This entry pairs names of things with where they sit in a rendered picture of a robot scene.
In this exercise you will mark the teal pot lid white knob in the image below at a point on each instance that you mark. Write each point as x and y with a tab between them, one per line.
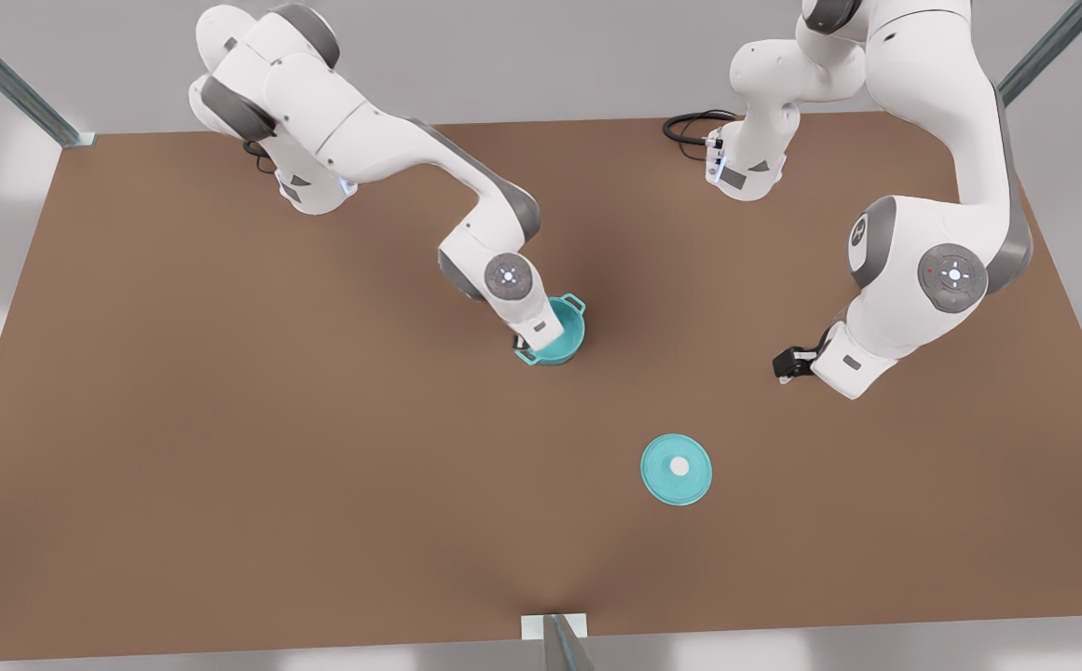
677	470

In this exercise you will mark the silver frame post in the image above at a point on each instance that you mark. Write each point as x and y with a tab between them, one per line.
557	643
1053	47
9	84

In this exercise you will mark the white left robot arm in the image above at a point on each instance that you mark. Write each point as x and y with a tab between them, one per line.
932	112

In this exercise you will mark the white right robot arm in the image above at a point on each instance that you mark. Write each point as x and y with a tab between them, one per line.
363	140

